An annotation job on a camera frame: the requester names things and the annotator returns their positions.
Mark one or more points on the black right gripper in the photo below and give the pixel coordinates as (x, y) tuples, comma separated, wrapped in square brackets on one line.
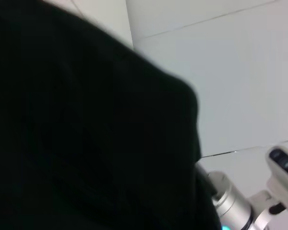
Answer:
[(205, 178)]

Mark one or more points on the black shirt with FREE print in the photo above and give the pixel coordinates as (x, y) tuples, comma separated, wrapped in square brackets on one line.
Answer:
[(86, 119)]

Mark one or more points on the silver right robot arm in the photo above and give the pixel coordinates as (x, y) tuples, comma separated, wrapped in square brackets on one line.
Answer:
[(232, 198)]

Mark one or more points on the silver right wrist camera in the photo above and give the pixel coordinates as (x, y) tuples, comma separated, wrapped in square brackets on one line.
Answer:
[(284, 165)]

